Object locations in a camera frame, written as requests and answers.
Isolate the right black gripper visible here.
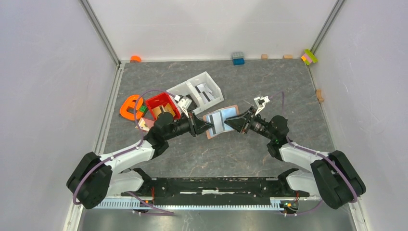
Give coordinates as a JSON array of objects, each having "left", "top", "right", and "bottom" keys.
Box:
[{"left": 224, "top": 106, "right": 275, "bottom": 141}]

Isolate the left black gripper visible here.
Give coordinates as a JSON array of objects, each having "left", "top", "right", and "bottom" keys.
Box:
[{"left": 165, "top": 109, "right": 214, "bottom": 141}]

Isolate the tan leather card holder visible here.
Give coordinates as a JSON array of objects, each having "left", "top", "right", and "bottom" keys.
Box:
[{"left": 203, "top": 105, "right": 239, "bottom": 139}]

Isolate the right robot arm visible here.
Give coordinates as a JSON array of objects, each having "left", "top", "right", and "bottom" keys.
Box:
[{"left": 225, "top": 107, "right": 367, "bottom": 209}]

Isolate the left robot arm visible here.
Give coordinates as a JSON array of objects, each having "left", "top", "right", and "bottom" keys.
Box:
[{"left": 66, "top": 112, "right": 214, "bottom": 209}]

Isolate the pink square card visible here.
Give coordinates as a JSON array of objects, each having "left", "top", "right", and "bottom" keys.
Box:
[{"left": 135, "top": 117, "right": 154, "bottom": 132}]

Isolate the white far plastic bin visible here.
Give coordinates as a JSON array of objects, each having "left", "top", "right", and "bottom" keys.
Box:
[{"left": 187, "top": 71, "right": 224, "bottom": 109}]

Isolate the white plastic bin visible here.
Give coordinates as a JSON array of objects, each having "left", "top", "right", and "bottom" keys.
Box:
[
  {"left": 187, "top": 71, "right": 224, "bottom": 109},
  {"left": 166, "top": 81, "right": 206, "bottom": 115}
]

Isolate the white middle plastic bin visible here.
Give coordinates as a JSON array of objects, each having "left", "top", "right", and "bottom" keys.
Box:
[{"left": 166, "top": 81, "right": 206, "bottom": 115}]

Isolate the tan item in red bin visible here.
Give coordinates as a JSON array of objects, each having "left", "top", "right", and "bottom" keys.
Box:
[{"left": 153, "top": 103, "right": 176, "bottom": 119}]

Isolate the red plastic bin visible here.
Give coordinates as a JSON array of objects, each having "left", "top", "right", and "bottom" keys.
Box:
[{"left": 145, "top": 93, "right": 181, "bottom": 120}]

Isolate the small green block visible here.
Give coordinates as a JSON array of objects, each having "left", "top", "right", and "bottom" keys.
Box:
[{"left": 138, "top": 105, "right": 148, "bottom": 113}]

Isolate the blue grey toy block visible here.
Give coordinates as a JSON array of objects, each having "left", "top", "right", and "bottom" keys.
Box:
[{"left": 231, "top": 51, "right": 245, "bottom": 65}]

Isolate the orange tape dispenser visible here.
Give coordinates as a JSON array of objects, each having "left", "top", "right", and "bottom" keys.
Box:
[{"left": 120, "top": 95, "right": 148, "bottom": 121}]

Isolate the curved wooden piece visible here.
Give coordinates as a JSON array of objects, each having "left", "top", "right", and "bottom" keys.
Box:
[{"left": 315, "top": 89, "right": 325, "bottom": 103}]

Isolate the orange round cap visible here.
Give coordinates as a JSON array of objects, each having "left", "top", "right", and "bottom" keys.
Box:
[{"left": 129, "top": 55, "right": 141, "bottom": 63}]

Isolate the green pink toy block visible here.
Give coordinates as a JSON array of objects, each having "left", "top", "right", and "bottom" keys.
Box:
[{"left": 301, "top": 49, "right": 318, "bottom": 66}]

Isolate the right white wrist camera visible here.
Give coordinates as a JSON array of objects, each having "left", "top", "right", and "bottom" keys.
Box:
[{"left": 254, "top": 96, "right": 270, "bottom": 115}]

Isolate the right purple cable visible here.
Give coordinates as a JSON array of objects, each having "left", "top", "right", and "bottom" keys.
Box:
[{"left": 269, "top": 91, "right": 359, "bottom": 217}]

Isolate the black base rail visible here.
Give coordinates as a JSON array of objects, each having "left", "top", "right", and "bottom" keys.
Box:
[{"left": 136, "top": 177, "right": 309, "bottom": 205}]

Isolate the light blue cable comb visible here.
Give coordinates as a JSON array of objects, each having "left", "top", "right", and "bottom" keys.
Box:
[{"left": 95, "top": 197, "right": 298, "bottom": 212}]

